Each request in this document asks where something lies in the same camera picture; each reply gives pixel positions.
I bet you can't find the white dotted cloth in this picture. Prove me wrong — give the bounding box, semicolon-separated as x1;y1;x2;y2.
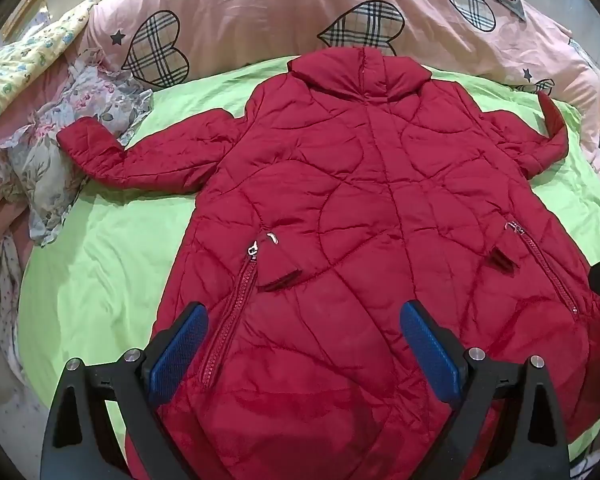
0;235;48;461

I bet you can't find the red quilted coat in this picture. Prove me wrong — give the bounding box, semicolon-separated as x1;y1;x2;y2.
57;46;600;480

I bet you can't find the green bed sheet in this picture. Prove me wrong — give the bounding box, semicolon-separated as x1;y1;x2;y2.
17;55;600;480

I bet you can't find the pink heart print duvet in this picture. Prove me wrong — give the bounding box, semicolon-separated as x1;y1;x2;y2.
82;0;600;201

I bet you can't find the yellow printed blanket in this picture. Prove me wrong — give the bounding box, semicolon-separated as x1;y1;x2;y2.
0;0;106;136

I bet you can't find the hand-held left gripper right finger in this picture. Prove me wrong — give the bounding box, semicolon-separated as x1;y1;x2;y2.
400;300;573;480

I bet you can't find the floral crumpled cloth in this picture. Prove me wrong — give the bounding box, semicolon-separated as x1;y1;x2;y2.
0;47;153;248

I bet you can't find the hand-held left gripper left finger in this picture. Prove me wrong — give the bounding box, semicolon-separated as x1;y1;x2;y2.
40;301;211;480

